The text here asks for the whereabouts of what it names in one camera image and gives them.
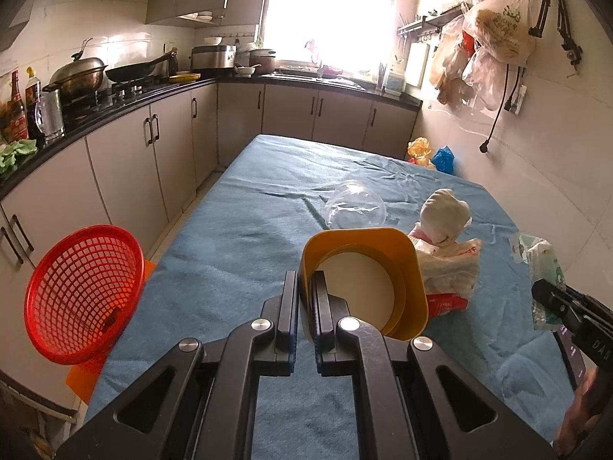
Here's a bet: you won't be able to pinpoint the blue plastic bag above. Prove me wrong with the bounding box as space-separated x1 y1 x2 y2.
431 145 455 174

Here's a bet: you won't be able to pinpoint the yellow square container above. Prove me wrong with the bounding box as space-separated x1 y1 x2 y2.
298 227 428 342

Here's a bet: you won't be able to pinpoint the green white tissue packet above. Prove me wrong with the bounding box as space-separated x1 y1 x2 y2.
510 232 568 331

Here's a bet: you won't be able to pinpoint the steel pot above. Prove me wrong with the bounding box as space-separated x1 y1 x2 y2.
37 87 65 141

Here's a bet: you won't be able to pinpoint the blue table cloth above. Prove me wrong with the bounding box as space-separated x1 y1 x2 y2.
86 134 575 460

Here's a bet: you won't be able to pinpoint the metal wall rack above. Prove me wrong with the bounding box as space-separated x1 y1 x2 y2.
397 2 470 39

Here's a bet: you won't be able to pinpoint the grey lower kitchen cabinets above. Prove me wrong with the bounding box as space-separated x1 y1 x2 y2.
0 79 422 413

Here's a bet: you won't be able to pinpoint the person's right hand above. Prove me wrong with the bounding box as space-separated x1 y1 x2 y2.
554 368 602 452

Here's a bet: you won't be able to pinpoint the gas stove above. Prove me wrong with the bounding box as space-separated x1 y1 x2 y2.
60 77 164 120

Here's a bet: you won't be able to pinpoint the black hanging tool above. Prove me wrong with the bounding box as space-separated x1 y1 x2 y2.
529 0 582 75

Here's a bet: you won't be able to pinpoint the black power cable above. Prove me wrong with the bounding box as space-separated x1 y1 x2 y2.
479 64 511 154

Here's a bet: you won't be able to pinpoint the orange plastic stool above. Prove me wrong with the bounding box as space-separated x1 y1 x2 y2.
64 259 159 403

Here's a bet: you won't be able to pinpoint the yellow plastic bag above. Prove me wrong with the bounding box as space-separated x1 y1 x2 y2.
407 137 436 168

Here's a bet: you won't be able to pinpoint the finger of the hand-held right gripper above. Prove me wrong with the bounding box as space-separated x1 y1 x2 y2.
531 279 583 329

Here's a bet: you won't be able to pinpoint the bunch of hanging plastic bags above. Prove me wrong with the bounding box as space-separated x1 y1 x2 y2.
428 19 508 111

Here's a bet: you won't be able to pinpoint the green leafy vegetable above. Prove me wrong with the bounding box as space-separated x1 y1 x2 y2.
0 139 38 173

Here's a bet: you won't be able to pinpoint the dark bottle with yellow cap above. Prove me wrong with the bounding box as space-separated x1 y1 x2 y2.
24 67 45 140

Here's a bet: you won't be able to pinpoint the steel wok with lid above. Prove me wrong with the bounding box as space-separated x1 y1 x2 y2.
42 38 108 99

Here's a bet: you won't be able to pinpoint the silver rice cooker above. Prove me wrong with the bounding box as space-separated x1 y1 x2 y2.
190 44 238 72

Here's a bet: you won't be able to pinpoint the dark cooking pot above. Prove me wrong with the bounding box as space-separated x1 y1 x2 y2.
248 48 277 76

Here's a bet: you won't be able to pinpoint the white red printed plastic bag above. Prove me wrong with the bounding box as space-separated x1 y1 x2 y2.
407 227 481 318

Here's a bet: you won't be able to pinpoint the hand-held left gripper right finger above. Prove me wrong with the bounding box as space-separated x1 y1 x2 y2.
309 271 559 460

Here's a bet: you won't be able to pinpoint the black frying pan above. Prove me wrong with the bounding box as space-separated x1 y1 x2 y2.
104 47 179 83

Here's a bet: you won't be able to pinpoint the large hanging plastic bag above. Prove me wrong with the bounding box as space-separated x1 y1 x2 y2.
462 0 536 63

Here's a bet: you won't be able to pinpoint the red mesh basket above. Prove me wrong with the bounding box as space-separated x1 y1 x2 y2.
25 224 145 366

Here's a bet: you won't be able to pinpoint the clear plastic bowl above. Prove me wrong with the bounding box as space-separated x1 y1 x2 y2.
323 179 388 231

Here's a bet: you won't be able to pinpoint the red labelled sauce bottle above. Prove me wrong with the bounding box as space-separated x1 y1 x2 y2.
7 70 28 142

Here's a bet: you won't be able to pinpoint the white cutting board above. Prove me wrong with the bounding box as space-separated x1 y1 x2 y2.
405 42 429 88

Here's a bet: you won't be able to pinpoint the window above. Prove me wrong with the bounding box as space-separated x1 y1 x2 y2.
261 0 398 70

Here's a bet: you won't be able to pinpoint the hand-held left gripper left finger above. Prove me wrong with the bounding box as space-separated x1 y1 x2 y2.
57 271 300 460

